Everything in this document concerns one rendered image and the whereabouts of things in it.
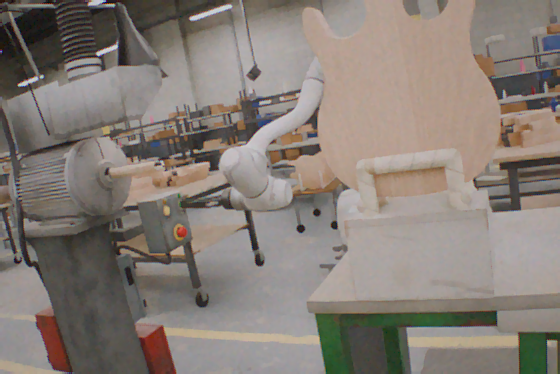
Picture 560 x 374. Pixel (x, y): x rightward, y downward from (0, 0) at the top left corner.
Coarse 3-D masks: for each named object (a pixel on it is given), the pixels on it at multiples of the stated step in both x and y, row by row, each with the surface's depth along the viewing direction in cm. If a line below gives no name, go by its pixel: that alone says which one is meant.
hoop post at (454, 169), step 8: (456, 160) 78; (448, 168) 79; (456, 168) 78; (448, 176) 79; (456, 176) 78; (448, 184) 80; (456, 184) 78; (464, 184) 79; (448, 192) 80; (456, 192) 79; (456, 200) 79; (456, 208) 79
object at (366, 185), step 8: (360, 176) 86; (368, 176) 86; (360, 184) 86; (368, 184) 86; (360, 192) 87; (368, 192) 86; (368, 200) 86; (376, 200) 87; (368, 208) 87; (376, 208) 87; (368, 216) 87
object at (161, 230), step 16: (176, 192) 170; (144, 208) 162; (160, 208) 160; (176, 208) 168; (144, 224) 164; (160, 224) 161; (176, 224) 167; (160, 240) 162; (176, 240) 166; (144, 256) 168
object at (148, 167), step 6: (144, 162) 133; (150, 162) 131; (120, 168) 136; (126, 168) 135; (132, 168) 134; (138, 168) 133; (144, 168) 132; (150, 168) 131; (114, 174) 137; (120, 174) 136; (126, 174) 135; (132, 174) 135; (138, 174) 134
